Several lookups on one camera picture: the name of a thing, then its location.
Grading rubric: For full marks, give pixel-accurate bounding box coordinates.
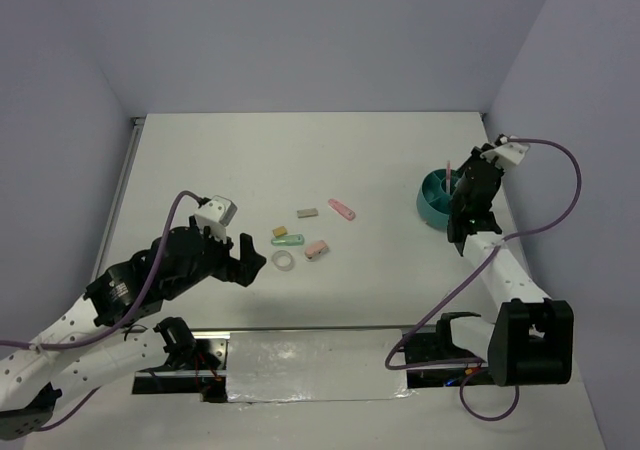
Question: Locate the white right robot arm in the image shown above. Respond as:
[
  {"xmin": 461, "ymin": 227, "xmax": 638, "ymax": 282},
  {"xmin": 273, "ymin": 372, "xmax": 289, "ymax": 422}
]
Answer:
[{"xmin": 434, "ymin": 136, "xmax": 574, "ymax": 387}]

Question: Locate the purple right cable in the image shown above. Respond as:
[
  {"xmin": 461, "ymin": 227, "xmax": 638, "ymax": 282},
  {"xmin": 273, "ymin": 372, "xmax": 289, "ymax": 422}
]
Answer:
[{"xmin": 384, "ymin": 138, "xmax": 584, "ymax": 421}]

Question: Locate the red highlighter pen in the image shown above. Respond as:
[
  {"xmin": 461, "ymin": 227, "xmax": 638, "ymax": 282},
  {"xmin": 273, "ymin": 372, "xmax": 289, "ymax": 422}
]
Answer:
[{"xmin": 445, "ymin": 160, "xmax": 453, "ymax": 195}]

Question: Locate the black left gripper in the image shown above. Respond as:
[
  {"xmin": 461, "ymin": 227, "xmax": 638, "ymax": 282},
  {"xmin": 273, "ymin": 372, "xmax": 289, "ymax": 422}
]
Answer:
[{"xmin": 165, "ymin": 214, "xmax": 267, "ymax": 299}]

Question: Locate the clear tape roll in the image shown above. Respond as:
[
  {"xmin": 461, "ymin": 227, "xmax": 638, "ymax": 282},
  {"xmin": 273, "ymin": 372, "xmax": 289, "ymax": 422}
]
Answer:
[{"xmin": 271, "ymin": 250, "xmax": 295, "ymax": 272}]

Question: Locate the pink correction tape dispenser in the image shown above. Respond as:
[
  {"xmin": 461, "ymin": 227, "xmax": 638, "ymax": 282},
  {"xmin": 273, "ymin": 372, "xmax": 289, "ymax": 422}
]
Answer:
[{"xmin": 328, "ymin": 199, "xmax": 356, "ymax": 221}]

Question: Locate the green correction tape dispenser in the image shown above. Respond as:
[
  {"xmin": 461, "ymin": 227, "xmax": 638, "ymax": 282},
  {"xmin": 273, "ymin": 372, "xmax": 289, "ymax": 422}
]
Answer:
[{"xmin": 271, "ymin": 234, "xmax": 305, "ymax": 247}]

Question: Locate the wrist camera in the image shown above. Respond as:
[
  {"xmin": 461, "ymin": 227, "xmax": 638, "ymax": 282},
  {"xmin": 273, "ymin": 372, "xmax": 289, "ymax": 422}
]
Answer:
[
  {"xmin": 481, "ymin": 134, "xmax": 530, "ymax": 171},
  {"xmin": 193, "ymin": 195, "xmax": 237, "ymax": 241}
]

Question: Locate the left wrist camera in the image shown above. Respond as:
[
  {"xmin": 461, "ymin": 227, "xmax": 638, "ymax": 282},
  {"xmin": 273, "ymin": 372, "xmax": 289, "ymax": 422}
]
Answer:
[{"xmin": 193, "ymin": 195, "xmax": 237, "ymax": 241}]

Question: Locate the teal round desk organizer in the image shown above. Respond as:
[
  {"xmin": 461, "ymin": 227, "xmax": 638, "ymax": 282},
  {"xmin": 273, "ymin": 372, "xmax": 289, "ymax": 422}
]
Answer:
[{"xmin": 416, "ymin": 169, "xmax": 460, "ymax": 230}]

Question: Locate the aluminium table rail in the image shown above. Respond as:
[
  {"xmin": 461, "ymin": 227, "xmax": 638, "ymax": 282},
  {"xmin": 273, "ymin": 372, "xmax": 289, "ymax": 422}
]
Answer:
[{"xmin": 89, "ymin": 115, "xmax": 146, "ymax": 291}]

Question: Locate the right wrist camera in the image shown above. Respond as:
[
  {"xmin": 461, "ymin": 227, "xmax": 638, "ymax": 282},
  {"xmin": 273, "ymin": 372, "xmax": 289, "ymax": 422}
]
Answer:
[{"xmin": 481, "ymin": 134, "xmax": 530, "ymax": 171}]

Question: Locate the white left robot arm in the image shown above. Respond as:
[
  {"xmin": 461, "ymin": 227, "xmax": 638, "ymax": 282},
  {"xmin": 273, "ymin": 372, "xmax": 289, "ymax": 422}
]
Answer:
[{"xmin": 1, "ymin": 226, "xmax": 267, "ymax": 441}]

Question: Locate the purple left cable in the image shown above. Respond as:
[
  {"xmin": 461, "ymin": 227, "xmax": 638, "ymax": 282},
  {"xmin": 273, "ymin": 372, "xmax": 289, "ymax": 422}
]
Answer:
[{"xmin": 0, "ymin": 190, "xmax": 211, "ymax": 431}]

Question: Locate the grey rectangular eraser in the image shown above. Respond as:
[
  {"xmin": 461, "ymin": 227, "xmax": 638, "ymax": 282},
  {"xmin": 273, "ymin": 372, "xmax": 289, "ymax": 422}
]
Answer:
[{"xmin": 296, "ymin": 208, "xmax": 319, "ymax": 219}]

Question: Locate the purple cable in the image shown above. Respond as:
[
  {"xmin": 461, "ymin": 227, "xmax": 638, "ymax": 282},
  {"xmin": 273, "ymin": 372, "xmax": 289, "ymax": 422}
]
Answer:
[
  {"xmin": 384, "ymin": 138, "xmax": 584, "ymax": 421},
  {"xmin": 0, "ymin": 190, "xmax": 211, "ymax": 431}
]

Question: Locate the yellow eraser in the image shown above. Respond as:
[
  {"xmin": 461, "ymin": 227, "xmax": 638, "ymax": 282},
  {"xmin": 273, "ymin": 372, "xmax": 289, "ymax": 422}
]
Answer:
[{"xmin": 273, "ymin": 226, "xmax": 287, "ymax": 237}]

